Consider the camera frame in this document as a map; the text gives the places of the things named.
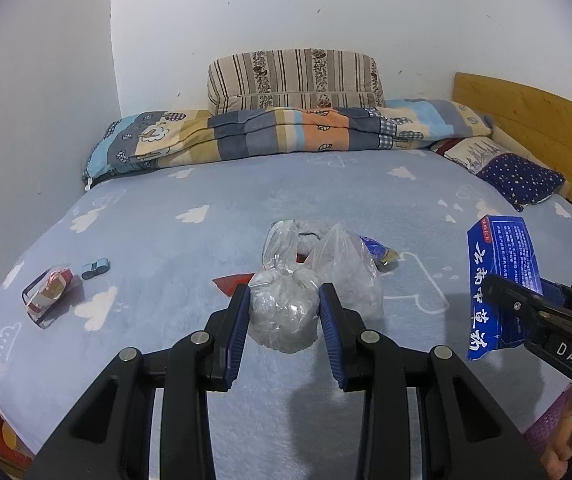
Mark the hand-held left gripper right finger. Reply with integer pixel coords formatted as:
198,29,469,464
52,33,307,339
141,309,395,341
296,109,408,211
317,282,552,480

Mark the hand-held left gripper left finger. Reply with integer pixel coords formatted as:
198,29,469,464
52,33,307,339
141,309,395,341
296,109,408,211
26,282,252,480

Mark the blue cardboard box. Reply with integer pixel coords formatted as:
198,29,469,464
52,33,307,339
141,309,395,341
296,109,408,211
466,215,547,362

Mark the knotted plastic bag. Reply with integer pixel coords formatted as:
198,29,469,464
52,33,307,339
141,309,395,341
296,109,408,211
247,219,323,355

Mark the red paper card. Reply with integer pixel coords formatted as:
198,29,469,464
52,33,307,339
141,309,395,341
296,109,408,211
212,273,254,295

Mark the purple plastic basket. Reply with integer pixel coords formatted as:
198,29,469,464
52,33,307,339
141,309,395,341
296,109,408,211
525,394,572,436

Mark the blue snack wrapper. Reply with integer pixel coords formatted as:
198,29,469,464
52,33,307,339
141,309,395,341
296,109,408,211
358,236,399,272

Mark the blue cloud print blanket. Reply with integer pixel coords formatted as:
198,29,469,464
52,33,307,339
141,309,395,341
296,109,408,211
0,150,572,456

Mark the navy star print pillow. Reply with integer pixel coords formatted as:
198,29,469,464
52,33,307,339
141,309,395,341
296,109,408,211
476,154,566,211

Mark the small blue toy car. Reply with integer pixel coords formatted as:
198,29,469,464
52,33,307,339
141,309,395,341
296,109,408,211
81,258,112,281

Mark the white printed pillow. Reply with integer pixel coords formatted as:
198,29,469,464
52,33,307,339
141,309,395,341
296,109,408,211
431,137,512,176

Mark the packaged red white toy car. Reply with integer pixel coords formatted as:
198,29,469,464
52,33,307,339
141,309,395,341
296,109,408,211
22,263,74,330

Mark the wooden headboard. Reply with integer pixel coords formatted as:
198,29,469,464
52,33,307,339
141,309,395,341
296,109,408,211
453,72,572,231

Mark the patchwork cartoon quilt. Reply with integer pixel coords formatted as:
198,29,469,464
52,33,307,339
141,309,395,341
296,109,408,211
83,99,494,191

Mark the striped beige pillow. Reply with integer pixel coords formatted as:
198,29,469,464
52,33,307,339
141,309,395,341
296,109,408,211
207,49,386,115

